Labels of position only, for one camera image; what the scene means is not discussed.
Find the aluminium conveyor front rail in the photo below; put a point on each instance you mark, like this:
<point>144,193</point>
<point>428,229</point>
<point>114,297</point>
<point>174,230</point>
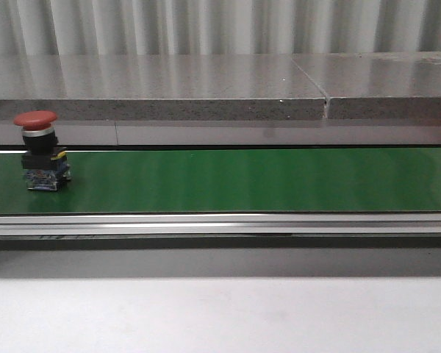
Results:
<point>218,225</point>

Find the white conveyor back panel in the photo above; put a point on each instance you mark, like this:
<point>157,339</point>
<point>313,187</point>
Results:
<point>232,133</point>

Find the grey stone slab left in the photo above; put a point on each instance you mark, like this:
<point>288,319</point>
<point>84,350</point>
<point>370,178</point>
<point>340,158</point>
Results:
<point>259,87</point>

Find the grey stone slab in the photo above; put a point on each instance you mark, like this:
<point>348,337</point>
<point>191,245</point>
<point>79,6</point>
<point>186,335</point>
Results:
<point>396,85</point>
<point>259,87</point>

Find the green conveyor belt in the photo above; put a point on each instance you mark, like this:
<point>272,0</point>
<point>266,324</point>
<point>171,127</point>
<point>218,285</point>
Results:
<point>235,180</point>

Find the grey stone slab right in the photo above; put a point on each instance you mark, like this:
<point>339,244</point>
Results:
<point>396,85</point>

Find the white corrugated curtain backdrop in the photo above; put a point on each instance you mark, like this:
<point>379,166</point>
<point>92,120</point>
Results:
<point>218,27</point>

